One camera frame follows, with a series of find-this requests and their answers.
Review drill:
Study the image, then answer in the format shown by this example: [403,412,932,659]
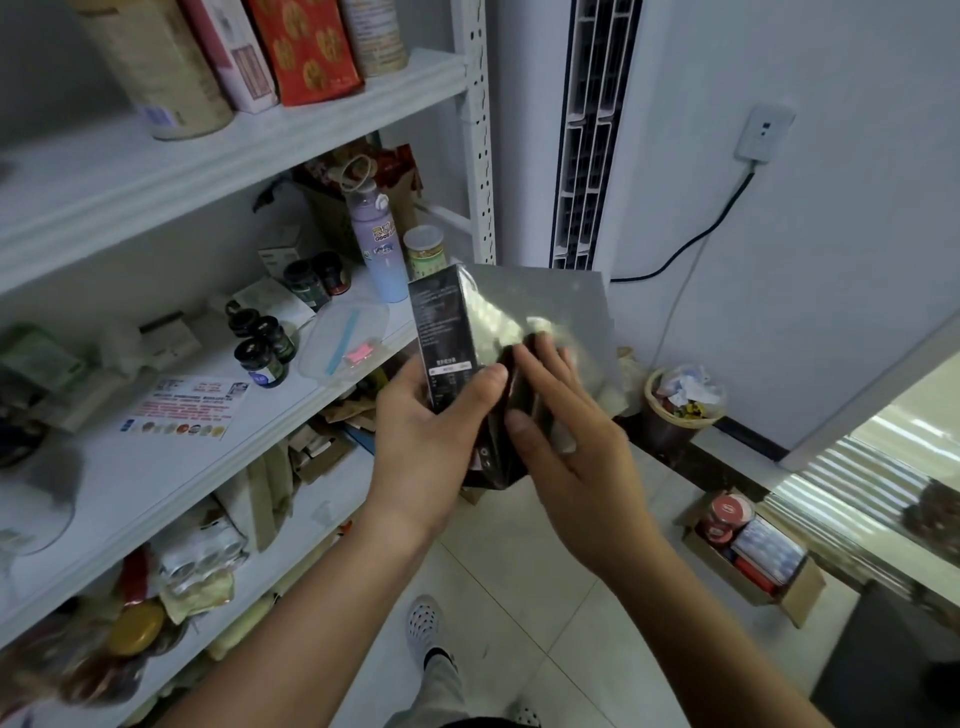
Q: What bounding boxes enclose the dark grey furniture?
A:
[810,585,960,728]

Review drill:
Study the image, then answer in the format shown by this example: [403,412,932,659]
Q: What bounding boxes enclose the person's right forearm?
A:
[600,525,834,728]

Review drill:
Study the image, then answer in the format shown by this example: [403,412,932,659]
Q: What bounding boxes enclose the person's left hand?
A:
[364,352,512,549]

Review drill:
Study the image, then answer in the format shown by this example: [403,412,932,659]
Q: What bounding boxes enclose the white metal shelving unit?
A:
[0,0,497,728]

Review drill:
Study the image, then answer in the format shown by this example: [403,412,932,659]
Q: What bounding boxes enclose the person's left forearm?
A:
[157,502,429,728]

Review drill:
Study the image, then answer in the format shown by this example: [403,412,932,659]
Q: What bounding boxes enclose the red canister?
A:
[697,492,756,545]

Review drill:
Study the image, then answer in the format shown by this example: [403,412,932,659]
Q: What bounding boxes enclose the black wall cable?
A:
[610,162,759,284]

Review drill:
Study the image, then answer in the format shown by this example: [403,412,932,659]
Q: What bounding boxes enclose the small green jar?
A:
[402,225,452,282]

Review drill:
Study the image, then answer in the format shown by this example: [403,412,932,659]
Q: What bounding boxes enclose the person's grey trousers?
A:
[387,652,467,728]

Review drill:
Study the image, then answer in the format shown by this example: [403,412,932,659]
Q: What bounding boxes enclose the small green pack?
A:
[0,322,92,399]

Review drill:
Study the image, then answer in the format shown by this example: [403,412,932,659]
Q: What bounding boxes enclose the brown cardboard box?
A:
[682,492,830,629]

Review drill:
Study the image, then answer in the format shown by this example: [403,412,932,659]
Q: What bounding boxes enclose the waste basket with rubbish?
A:
[642,364,732,437]

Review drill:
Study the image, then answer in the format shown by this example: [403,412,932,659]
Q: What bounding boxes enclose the person's right hand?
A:
[502,333,662,579]

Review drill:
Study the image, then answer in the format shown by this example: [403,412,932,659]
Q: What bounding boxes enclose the white colourful sticker sheet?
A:
[117,375,254,441]

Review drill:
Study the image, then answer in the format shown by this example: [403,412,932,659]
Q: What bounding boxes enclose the black box yellow print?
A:
[408,262,624,489]

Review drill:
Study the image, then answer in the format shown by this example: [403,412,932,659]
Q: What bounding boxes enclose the white wall socket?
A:
[735,102,800,164]

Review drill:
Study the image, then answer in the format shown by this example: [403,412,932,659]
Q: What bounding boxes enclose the white striped canister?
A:
[337,0,411,80]

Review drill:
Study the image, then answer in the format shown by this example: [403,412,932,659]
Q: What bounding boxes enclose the lavender bottle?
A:
[348,157,411,305]

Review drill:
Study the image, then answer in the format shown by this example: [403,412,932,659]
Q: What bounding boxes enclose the red patterned bag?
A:
[243,0,366,107]

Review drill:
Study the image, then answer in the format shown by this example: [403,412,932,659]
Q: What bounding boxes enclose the pink cherry blossom box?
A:
[180,0,281,116]

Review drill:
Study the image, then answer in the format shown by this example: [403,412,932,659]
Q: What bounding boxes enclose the white standing air conditioner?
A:
[495,0,647,272]

